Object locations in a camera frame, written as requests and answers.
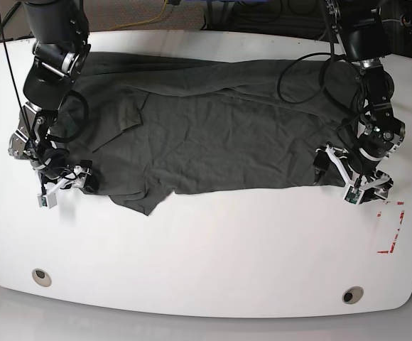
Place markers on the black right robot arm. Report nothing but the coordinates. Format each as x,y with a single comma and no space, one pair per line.
61,31

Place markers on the left table cable grommet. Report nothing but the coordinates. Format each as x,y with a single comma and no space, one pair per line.
42,278

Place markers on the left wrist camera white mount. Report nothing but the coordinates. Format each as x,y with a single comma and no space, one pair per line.
353,181

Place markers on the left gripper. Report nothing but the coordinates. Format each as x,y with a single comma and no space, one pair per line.
376,189

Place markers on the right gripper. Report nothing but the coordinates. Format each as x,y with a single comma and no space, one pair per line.
83,169

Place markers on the right table cable grommet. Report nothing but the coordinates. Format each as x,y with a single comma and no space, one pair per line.
352,295

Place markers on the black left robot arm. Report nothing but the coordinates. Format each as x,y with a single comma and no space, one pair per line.
357,37

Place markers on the dark grey t-shirt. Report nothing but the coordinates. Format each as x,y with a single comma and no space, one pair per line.
159,126

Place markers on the red tape rectangle marking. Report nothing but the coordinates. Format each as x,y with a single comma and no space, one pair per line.
388,224

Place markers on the table cable grommet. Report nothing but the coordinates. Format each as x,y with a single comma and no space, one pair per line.
42,278
352,295

